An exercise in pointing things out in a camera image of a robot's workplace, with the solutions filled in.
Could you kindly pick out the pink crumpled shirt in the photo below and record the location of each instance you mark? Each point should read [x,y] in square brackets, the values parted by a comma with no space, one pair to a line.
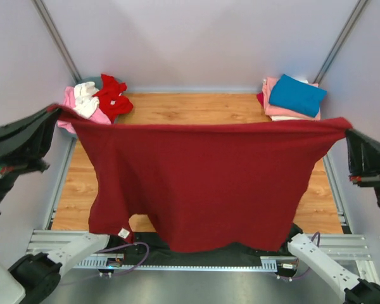
[96,116]

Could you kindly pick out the dark red t-shirt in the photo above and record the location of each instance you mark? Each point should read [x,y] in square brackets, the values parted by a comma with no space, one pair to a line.
[204,186]

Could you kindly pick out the black base mat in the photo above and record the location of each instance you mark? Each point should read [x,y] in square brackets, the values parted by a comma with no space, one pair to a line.
[232,255]

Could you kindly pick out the slotted grey cable duct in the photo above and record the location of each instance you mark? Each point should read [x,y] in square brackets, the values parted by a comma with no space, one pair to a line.
[101,262]

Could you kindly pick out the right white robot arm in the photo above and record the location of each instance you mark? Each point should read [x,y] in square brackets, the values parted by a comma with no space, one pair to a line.
[348,286]

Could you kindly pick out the magenta folded shirt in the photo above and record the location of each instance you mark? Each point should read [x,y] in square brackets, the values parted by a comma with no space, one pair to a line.
[260,98]

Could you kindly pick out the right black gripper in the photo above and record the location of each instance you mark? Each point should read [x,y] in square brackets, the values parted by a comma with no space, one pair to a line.
[368,158]

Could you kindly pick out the grey laundry basket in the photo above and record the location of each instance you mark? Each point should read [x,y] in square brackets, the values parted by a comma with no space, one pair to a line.
[97,80]

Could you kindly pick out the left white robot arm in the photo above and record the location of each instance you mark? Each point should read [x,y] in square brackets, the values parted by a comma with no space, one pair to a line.
[32,278]

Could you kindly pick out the bright red crumpled shirt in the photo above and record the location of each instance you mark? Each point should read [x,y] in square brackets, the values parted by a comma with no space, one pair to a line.
[112,101]

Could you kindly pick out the white folded shirt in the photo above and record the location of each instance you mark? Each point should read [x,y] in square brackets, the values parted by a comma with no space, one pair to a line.
[282,118]

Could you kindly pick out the blue folded shirt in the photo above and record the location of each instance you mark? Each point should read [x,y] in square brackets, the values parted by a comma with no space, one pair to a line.
[289,97]

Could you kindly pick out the aluminium frame rail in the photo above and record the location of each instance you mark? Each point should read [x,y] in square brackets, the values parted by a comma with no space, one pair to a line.
[337,246]

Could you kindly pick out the white crumpled shirt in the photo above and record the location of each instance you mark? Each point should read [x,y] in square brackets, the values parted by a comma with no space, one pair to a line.
[85,102]

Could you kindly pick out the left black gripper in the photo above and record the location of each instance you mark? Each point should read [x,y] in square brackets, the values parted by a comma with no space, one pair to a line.
[22,143]

